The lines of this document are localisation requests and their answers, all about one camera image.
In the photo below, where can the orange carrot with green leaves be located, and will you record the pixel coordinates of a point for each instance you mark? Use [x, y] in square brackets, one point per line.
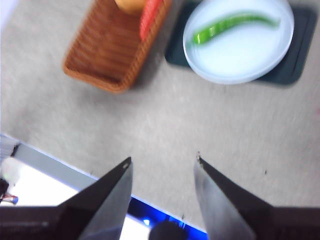
[148, 20]

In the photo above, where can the black rectangular tray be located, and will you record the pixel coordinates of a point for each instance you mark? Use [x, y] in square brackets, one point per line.
[297, 50]

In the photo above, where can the yellow-brown potato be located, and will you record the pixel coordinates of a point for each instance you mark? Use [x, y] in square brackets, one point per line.
[130, 6]

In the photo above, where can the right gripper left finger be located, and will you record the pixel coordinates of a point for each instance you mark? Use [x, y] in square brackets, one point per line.
[95, 207]

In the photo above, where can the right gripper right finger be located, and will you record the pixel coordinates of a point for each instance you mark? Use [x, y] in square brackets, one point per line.
[232, 212]

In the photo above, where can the brown wicker basket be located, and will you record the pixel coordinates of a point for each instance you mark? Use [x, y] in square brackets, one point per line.
[105, 47]

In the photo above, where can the white rounded object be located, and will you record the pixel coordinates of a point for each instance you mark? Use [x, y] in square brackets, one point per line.
[11, 171]

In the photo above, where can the blue round plate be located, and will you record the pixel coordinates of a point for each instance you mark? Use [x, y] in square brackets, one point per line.
[237, 60]

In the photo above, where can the green pepper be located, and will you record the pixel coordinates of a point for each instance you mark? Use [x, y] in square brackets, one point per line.
[225, 23]

